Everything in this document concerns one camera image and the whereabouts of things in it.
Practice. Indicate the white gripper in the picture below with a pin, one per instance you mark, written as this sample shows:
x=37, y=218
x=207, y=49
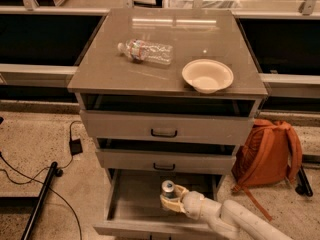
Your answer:
x=193, y=203

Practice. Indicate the blue silver redbull can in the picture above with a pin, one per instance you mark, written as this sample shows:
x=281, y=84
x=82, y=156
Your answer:
x=167, y=191

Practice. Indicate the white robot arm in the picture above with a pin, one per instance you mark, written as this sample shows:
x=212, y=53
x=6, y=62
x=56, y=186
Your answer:
x=225, y=219

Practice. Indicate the grey bottom drawer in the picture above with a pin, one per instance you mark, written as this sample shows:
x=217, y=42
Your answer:
x=133, y=209

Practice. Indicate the grey drawer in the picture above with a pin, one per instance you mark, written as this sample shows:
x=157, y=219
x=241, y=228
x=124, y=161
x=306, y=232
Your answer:
x=165, y=162
x=166, y=128
x=133, y=209

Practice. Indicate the grey middle drawer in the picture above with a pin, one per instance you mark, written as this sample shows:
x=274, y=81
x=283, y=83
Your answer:
x=165, y=162

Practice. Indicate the grey drawer cabinet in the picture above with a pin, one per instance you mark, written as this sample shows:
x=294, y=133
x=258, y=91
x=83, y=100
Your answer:
x=107, y=80

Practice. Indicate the grey top drawer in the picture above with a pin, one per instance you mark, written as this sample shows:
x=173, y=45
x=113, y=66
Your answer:
x=166, y=128

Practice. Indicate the orange backpack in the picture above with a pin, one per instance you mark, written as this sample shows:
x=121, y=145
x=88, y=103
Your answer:
x=271, y=153

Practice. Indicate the black power adapter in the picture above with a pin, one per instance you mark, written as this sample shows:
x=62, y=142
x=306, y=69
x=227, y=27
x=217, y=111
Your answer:
x=75, y=147

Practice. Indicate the white paper bowl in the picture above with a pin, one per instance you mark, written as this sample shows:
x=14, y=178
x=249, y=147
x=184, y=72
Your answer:
x=207, y=76

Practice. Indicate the black pole on right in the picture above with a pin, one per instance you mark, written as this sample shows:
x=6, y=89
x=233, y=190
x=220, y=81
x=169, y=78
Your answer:
x=303, y=186

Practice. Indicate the black pole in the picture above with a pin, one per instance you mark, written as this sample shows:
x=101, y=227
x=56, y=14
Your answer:
x=303, y=186
x=39, y=202

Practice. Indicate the black pole on left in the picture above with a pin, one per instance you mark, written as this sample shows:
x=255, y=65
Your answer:
x=39, y=202

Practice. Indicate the clear plastic water bottle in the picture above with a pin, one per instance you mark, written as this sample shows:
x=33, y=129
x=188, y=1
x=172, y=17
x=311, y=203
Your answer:
x=143, y=51

